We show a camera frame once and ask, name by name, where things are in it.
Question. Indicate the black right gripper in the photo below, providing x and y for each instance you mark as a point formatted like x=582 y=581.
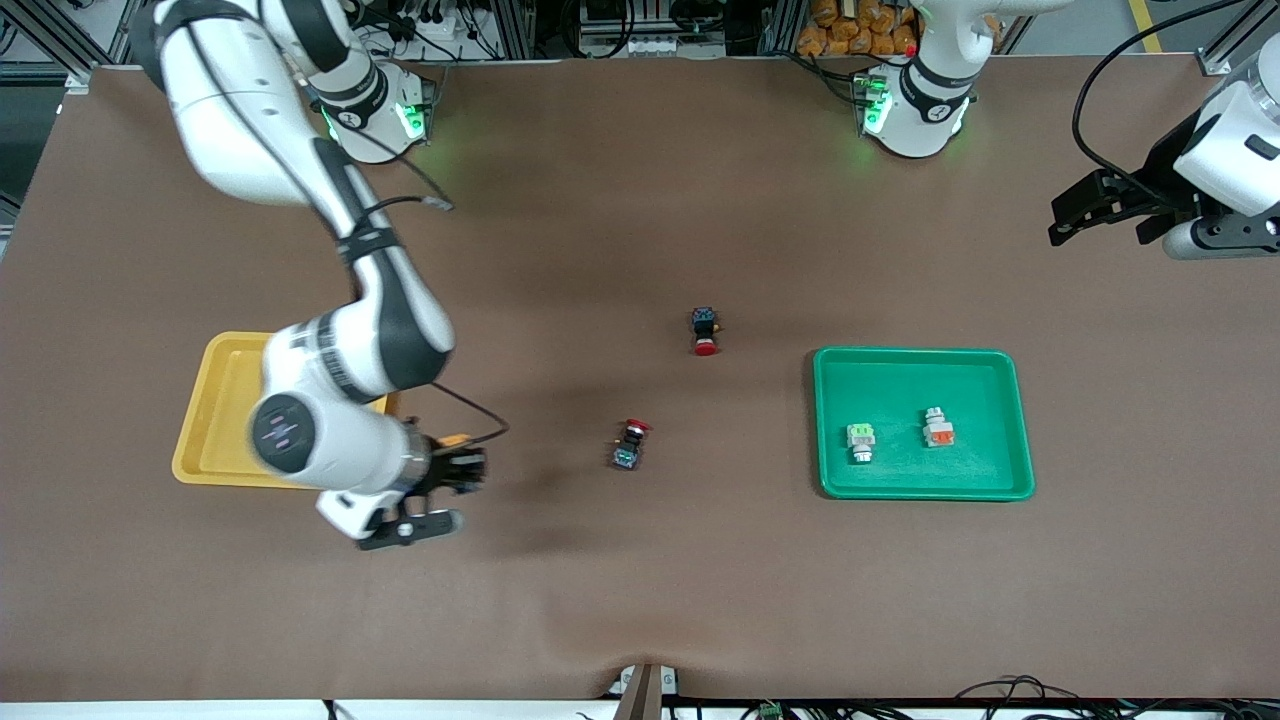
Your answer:
x=447 y=470

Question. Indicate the white power strip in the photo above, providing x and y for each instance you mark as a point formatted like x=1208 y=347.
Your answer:
x=640 y=45
x=430 y=25

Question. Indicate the yellow mushroom push button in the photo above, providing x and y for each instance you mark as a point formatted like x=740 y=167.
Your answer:
x=455 y=438

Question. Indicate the aluminium frame profile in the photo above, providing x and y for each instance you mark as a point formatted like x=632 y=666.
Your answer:
x=78 y=78
x=1215 y=62

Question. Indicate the orange packaged goods pile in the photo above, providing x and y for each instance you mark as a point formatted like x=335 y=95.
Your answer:
x=850 y=30

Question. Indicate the white green-tagged push button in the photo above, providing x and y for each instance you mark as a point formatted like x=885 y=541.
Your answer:
x=861 y=440

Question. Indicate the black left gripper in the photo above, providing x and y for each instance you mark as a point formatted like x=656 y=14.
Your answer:
x=1163 y=182

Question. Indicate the red mushroom push button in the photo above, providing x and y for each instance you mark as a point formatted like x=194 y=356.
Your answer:
x=705 y=325
x=630 y=455

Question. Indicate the green terminal connector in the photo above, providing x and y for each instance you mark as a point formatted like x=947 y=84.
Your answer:
x=770 y=711

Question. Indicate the metal table edge bracket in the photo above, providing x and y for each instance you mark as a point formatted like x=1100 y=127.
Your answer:
x=645 y=695

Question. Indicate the white orange-tagged push button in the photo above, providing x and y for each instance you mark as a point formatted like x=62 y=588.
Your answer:
x=938 y=430

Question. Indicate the green plastic tray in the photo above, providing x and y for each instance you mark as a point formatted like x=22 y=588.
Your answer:
x=900 y=380

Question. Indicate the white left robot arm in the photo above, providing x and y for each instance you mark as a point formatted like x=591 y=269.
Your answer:
x=925 y=100

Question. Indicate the yellow plastic tray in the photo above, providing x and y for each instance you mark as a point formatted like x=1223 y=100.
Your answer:
x=215 y=420

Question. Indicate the brown table mat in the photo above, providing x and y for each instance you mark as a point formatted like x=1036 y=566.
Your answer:
x=700 y=600

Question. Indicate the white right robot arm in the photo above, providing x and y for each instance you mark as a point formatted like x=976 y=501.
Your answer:
x=230 y=110

